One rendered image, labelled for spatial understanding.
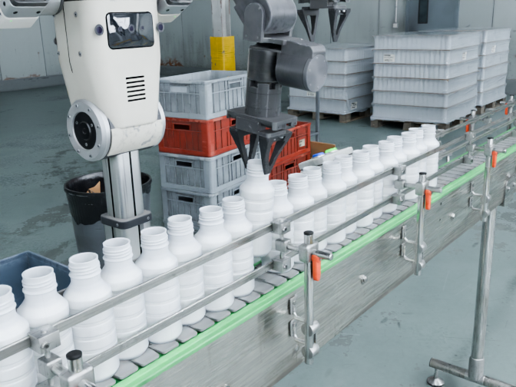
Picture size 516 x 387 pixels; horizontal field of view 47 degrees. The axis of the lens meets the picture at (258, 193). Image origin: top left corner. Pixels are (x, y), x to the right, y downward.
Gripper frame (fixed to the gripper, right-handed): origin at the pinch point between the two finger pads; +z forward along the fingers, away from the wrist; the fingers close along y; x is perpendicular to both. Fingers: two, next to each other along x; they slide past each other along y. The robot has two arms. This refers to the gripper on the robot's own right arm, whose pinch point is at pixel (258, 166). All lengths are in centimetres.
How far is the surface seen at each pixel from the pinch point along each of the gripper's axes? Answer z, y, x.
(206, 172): 84, -165, 168
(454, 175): 20, 5, 86
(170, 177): 94, -193, 164
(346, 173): 7.4, 1.6, 28.3
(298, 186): 5.6, 1.7, 10.3
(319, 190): 8.0, 2.4, 16.9
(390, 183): 13.1, 3.9, 45.4
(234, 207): 5.1, 1.3, -7.2
